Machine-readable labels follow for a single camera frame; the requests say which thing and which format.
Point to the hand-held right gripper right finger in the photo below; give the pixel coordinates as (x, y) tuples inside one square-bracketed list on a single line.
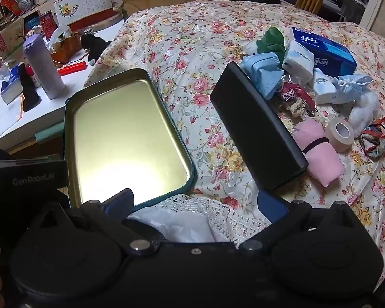
[(271, 203)]

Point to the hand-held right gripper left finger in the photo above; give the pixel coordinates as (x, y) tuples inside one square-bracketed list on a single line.
[(118, 200)]

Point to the pink cloth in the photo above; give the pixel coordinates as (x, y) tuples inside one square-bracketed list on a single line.
[(324, 163)]

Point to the green metal tin tray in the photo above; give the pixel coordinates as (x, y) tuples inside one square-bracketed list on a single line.
[(125, 128)]

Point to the beige tape roll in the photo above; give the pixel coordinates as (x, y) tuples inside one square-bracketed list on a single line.
[(335, 144)]

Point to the beige lace scrunchie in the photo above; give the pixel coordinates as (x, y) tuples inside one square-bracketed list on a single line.
[(296, 107)]

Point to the multicoloured knit scrunchie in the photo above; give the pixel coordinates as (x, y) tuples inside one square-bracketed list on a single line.
[(377, 149)]

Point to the white tissue packet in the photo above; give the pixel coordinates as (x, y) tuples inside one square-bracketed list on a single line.
[(298, 61), (322, 88)]

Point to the white fluffy plush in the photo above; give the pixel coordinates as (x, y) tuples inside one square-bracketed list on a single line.
[(365, 112)]

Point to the light blue face mask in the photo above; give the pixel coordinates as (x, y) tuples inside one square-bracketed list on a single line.
[(351, 86)]

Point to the green plush toy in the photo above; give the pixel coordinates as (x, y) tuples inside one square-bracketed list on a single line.
[(272, 41)]

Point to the white lace cloth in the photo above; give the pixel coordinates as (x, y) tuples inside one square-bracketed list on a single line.
[(192, 218)]

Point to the black sock on desk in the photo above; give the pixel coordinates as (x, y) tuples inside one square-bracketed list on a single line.
[(30, 96)]

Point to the black tin lid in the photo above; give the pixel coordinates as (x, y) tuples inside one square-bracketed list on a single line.
[(256, 125)]

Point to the small tissue box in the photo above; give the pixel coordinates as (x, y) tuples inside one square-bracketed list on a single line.
[(11, 89)]

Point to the small red capped bottle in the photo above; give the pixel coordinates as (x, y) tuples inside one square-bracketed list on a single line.
[(35, 78)]

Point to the purple water bottle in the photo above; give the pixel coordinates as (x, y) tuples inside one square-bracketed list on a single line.
[(45, 67)]

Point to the red leopard hair bow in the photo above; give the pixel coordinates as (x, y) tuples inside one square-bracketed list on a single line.
[(290, 93)]

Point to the red marker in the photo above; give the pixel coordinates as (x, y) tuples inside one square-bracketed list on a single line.
[(70, 68)]

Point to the wooden tape dispenser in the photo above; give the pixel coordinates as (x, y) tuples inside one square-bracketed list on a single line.
[(65, 48)]

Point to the cardboard box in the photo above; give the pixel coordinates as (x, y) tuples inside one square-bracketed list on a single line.
[(6, 38)]

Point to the red can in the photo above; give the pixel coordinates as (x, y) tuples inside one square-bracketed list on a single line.
[(46, 24)]

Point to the blue tissue box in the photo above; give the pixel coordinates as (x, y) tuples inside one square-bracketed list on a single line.
[(333, 57)]

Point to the floral bedspread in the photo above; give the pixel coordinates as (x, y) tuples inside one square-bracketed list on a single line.
[(186, 38)]

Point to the desk calendar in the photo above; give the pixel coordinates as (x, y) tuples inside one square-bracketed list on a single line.
[(83, 6)]

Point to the wooden chair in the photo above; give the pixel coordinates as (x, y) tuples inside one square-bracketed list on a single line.
[(309, 1)]

